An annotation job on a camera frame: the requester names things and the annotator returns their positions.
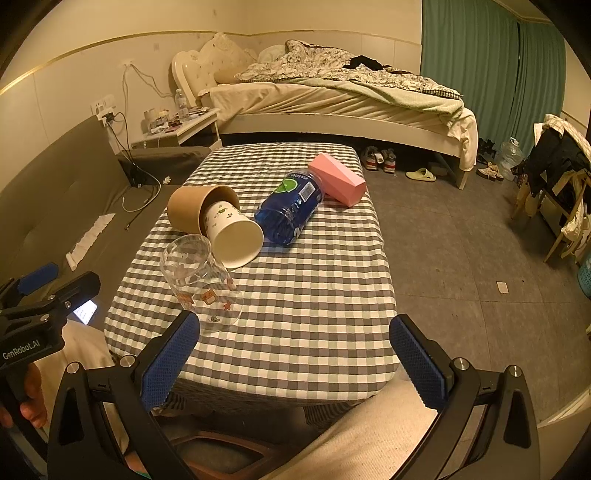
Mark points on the wall power outlet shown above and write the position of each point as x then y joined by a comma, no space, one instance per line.
102,107

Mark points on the paper scrap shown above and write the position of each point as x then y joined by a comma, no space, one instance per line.
503,287

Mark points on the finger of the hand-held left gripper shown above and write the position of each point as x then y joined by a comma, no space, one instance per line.
76,288
39,277

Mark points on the beige pillow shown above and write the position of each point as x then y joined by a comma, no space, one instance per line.
227,74

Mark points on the patterned quilt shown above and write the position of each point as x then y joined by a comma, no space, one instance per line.
323,64

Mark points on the grey sofa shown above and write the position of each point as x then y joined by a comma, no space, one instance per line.
51,194

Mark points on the white nightstand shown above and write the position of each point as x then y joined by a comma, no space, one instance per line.
184,129

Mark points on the brown paper cup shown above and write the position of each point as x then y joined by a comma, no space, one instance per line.
184,207

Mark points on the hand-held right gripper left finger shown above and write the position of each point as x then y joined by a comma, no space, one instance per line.
168,360

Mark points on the clear glass cup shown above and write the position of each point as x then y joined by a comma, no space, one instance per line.
203,281

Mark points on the person's right leg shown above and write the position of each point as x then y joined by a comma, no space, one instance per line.
369,438

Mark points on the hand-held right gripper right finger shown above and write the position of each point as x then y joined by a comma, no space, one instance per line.
418,362

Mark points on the black garment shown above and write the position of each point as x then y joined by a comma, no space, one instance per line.
364,62

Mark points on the blue plastic bottle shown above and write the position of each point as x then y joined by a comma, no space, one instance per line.
288,207

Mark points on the beige sandals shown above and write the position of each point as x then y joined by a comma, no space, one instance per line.
488,172

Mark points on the person's left hand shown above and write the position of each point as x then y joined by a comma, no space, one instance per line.
31,399

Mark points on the green curtain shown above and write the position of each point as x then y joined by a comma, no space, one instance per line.
466,41

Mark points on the lit phone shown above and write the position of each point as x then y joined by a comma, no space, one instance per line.
86,311

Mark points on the grey sneaker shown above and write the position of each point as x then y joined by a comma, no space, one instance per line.
389,161
371,158

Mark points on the wooden chair with clothes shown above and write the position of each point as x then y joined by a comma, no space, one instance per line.
554,161

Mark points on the tufted cream headboard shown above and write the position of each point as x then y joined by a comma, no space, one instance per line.
203,62

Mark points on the pink box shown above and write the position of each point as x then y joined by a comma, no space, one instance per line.
339,177

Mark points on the large water jug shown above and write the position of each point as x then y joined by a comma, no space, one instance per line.
512,159

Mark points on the checkered tablecloth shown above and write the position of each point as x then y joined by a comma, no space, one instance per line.
304,295

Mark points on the bed with rumpled bedding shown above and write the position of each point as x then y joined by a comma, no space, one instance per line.
332,124

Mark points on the clear water bottle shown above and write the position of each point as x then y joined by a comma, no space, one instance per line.
181,104

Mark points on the white folded tissue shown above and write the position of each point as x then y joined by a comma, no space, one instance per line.
87,242

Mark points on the teal basket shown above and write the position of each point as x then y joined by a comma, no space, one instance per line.
585,277

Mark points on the white paper cup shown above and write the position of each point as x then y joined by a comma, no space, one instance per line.
235,240

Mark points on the wooden stool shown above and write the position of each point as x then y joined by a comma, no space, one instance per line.
221,445

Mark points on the pale green slipper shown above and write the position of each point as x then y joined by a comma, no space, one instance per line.
421,175

